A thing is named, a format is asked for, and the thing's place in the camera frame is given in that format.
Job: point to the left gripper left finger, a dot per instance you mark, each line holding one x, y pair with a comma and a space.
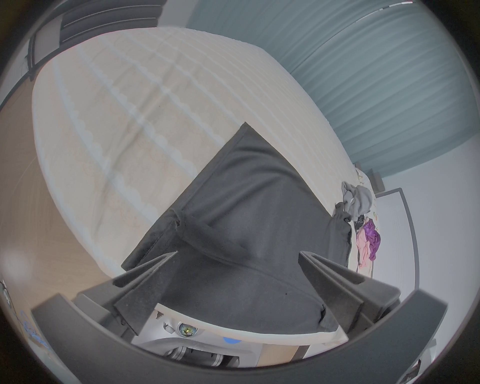
146, 288

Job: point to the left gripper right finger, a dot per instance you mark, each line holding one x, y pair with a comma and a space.
345, 296

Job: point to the black T-shirt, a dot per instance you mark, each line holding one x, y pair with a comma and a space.
247, 210

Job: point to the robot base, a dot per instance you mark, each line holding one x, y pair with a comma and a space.
210, 337

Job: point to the bed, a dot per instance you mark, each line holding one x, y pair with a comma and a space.
150, 131

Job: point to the pink garment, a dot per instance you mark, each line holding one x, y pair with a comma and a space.
362, 243

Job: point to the purple garment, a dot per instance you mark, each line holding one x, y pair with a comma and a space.
372, 236

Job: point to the black patterned garment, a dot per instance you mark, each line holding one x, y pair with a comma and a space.
359, 221

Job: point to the grey garment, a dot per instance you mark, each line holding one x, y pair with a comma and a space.
362, 198

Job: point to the grey bedside table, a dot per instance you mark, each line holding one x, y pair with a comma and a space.
378, 182

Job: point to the black chest of drawers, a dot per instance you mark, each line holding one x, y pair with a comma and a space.
105, 17

